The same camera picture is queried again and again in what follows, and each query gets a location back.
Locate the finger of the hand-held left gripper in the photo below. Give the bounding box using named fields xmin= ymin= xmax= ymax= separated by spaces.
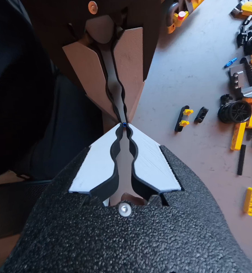
xmin=62 ymin=42 xmax=122 ymax=124
xmin=113 ymin=27 xmax=146 ymax=124

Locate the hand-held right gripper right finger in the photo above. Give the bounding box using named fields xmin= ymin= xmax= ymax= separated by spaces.
xmin=126 ymin=123 xmax=182 ymax=202

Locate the short black holed beam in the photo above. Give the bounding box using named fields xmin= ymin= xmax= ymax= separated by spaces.
xmin=194 ymin=107 xmax=209 ymax=124

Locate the black spoked wheel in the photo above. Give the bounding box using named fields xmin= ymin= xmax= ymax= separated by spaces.
xmin=218 ymin=100 xmax=252 ymax=124

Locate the long blue connector pin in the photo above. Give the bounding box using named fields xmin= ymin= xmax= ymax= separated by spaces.
xmin=224 ymin=57 xmax=238 ymax=69

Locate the short yellow holed beam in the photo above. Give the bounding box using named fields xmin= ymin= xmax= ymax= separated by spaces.
xmin=243 ymin=187 xmax=252 ymax=216

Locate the black angled connector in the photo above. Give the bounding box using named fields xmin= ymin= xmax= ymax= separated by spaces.
xmin=220 ymin=94 xmax=233 ymax=105

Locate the person's leg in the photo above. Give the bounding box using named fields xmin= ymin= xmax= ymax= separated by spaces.
xmin=11 ymin=73 xmax=106 ymax=182

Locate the black beam with yellow pins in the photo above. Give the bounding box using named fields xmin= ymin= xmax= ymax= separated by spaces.
xmin=174 ymin=105 xmax=194 ymax=133

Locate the yellow toy vehicle assembly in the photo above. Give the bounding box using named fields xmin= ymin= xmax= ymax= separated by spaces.
xmin=166 ymin=0 xmax=205 ymax=34

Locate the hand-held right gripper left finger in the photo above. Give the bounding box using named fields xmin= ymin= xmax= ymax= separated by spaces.
xmin=68 ymin=123 xmax=124 ymax=206

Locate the black axle rod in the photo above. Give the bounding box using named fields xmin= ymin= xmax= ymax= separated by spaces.
xmin=237 ymin=145 xmax=246 ymax=176

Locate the grey desk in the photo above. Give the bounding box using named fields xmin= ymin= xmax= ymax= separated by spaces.
xmin=103 ymin=0 xmax=252 ymax=263

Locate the grey digger bucket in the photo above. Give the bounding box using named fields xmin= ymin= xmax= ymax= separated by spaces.
xmin=229 ymin=56 xmax=252 ymax=99

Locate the long yellow holed beam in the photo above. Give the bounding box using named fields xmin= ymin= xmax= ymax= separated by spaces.
xmin=230 ymin=122 xmax=247 ymax=151

